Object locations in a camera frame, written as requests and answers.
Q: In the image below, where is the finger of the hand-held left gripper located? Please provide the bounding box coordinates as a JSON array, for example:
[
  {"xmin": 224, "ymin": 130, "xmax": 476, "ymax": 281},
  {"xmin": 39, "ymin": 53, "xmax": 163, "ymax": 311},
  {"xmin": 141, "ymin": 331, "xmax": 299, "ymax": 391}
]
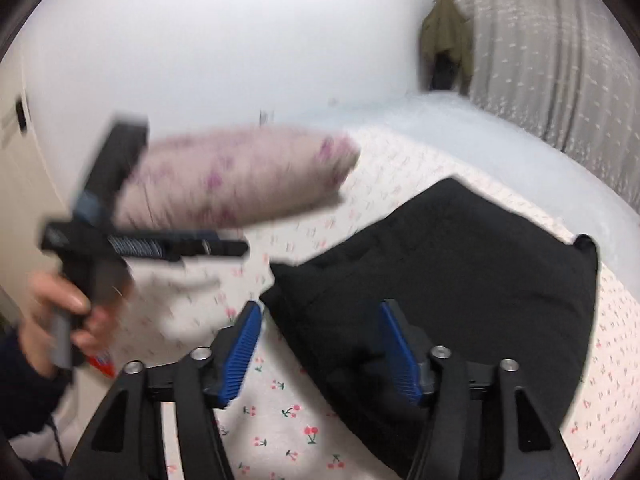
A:
[{"xmin": 172, "ymin": 232, "xmax": 250, "ymax": 264}]

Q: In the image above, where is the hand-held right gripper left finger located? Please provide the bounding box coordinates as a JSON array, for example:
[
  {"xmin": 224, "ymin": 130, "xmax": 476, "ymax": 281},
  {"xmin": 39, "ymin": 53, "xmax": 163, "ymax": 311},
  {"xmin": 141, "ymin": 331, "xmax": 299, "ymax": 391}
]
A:
[{"xmin": 65, "ymin": 300, "xmax": 263, "ymax": 480}]

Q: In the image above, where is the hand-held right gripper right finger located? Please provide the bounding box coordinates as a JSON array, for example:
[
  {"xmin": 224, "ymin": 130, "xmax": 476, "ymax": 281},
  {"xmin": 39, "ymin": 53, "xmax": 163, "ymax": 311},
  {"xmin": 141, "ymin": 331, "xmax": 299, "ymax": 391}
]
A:
[{"xmin": 379, "ymin": 299, "xmax": 583, "ymax": 480}]

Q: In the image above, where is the black coat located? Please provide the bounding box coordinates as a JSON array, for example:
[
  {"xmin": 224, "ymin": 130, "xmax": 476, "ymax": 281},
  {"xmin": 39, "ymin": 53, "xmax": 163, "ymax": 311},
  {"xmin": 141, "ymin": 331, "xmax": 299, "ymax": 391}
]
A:
[{"xmin": 260, "ymin": 176, "xmax": 600, "ymax": 478}]

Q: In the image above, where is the person's left forearm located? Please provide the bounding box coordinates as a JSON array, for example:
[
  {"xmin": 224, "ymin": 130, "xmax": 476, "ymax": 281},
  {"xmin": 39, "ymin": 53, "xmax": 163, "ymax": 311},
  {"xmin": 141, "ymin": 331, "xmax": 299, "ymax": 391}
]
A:
[{"xmin": 0, "ymin": 330, "xmax": 71, "ymax": 443}]

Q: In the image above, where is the person's left hand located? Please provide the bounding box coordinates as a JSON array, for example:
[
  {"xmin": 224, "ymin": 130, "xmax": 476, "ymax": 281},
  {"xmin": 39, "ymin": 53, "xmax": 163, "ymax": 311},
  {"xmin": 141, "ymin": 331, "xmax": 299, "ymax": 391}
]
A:
[{"xmin": 21, "ymin": 259, "xmax": 135, "ymax": 377}]

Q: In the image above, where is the pink floral pillow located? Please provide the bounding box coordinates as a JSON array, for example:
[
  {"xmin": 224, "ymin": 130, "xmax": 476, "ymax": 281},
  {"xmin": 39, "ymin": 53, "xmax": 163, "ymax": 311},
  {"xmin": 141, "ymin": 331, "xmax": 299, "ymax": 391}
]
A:
[{"xmin": 112, "ymin": 127, "xmax": 361, "ymax": 228}]

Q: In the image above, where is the cherry print bed sheet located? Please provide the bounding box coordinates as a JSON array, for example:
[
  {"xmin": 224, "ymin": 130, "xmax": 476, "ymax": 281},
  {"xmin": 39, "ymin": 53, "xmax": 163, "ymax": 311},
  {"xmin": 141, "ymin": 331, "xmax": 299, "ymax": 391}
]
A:
[{"xmin": 115, "ymin": 125, "xmax": 640, "ymax": 480}]

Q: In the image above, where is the beige door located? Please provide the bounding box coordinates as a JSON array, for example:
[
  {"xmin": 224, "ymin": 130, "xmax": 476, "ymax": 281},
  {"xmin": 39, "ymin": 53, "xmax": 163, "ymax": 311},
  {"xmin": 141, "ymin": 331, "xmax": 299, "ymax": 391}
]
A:
[{"xmin": 0, "ymin": 60, "xmax": 81, "ymax": 321}]

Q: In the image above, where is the red cardboard box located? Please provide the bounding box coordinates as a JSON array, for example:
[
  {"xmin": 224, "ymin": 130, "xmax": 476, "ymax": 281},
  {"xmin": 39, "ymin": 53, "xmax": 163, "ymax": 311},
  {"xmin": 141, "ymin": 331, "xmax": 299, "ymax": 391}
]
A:
[{"xmin": 85, "ymin": 350, "xmax": 118, "ymax": 379}]

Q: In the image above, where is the dark grey hanging garment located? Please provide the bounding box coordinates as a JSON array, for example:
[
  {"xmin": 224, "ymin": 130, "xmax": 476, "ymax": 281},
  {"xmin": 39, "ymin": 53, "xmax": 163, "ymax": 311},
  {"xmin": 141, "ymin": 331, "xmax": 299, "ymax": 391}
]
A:
[{"xmin": 430, "ymin": 52, "xmax": 460, "ymax": 92}]

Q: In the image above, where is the olive green hanging jacket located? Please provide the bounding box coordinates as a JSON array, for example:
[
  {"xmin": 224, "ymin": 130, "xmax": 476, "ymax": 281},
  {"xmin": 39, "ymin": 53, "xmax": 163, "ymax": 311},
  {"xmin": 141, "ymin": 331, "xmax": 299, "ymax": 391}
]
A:
[{"xmin": 420, "ymin": 0, "xmax": 473, "ymax": 93}]

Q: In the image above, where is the grey star print curtain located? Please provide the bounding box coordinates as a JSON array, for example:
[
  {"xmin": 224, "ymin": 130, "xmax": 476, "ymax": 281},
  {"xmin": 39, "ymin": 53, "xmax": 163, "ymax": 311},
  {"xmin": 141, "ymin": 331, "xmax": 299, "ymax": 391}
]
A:
[{"xmin": 445, "ymin": 0, "xmax": 640, "ymax": 153}]

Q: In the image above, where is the black cable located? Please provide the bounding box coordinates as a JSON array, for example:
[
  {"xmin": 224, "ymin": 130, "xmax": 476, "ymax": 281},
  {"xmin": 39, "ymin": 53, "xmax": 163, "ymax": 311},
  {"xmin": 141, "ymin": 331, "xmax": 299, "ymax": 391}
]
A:
[{"xmin": 47, "ymin": 410, "xmax": 68, "ymax": 468}]

